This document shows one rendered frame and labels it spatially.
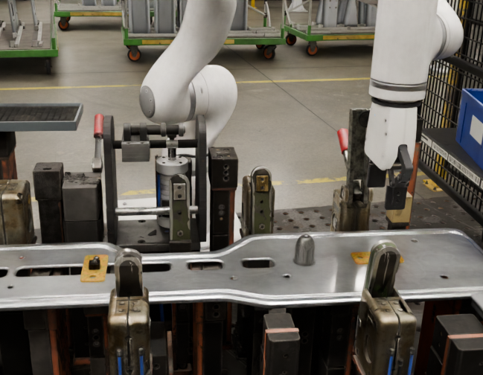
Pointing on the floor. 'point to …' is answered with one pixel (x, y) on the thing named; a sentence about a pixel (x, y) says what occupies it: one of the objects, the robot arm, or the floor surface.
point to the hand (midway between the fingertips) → (385, 192)
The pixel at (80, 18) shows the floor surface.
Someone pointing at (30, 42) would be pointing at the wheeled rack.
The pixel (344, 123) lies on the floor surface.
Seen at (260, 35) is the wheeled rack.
